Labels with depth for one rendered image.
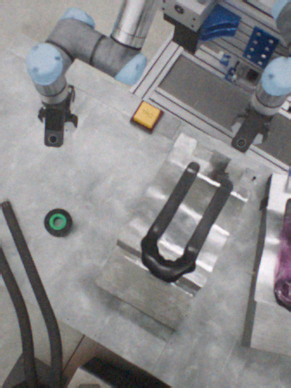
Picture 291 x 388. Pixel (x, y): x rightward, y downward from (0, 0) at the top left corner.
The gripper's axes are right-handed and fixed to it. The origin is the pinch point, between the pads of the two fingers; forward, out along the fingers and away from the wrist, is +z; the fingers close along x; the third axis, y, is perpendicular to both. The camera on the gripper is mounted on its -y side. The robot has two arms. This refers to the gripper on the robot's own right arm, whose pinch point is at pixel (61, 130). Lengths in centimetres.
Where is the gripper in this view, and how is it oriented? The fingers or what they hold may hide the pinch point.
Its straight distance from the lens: 147.5
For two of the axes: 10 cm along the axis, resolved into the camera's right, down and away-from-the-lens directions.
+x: -9.9, -1.5, 0.0
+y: 1.4, -9.6, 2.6
